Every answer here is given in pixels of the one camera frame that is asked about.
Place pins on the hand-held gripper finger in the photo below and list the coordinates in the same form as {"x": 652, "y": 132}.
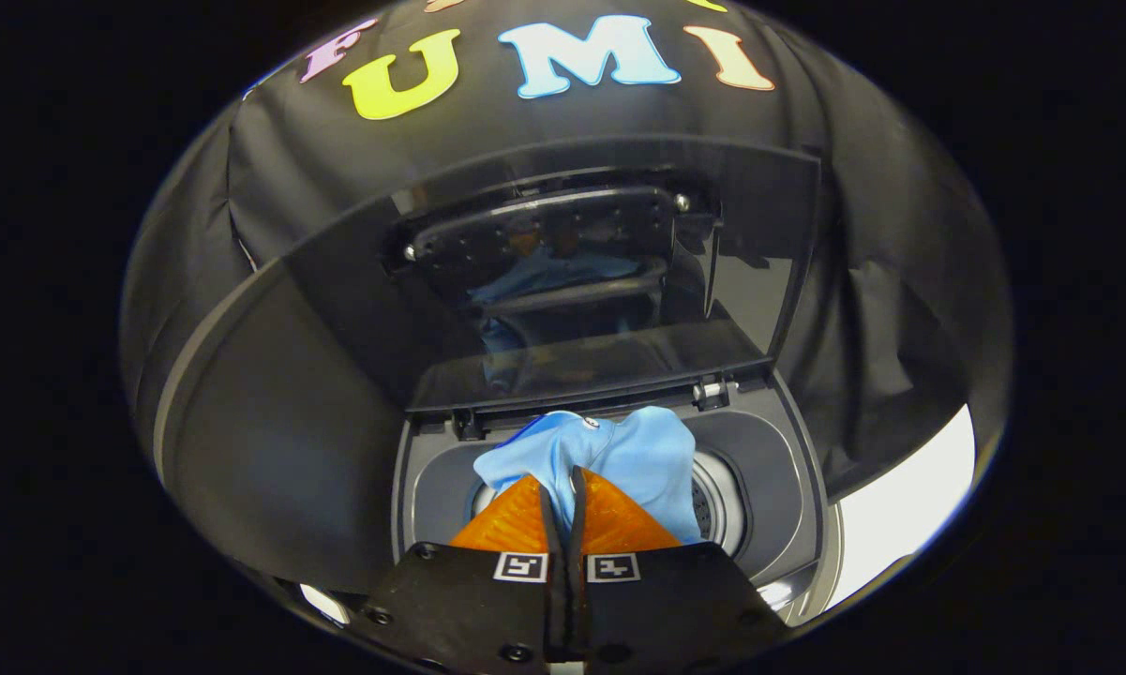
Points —
{"x": 553, "y": 600}
{"x": 577, "y": 600}

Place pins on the light blue polo shirt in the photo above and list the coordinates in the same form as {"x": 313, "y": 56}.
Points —
{"x": 647, "y": 459}

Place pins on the dark glass washing machine lid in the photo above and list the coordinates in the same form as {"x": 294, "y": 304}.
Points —
{"x": 759, "y": 262}

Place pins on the white board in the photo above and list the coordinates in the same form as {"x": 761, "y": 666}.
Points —
{"x": 900, "y": 516}

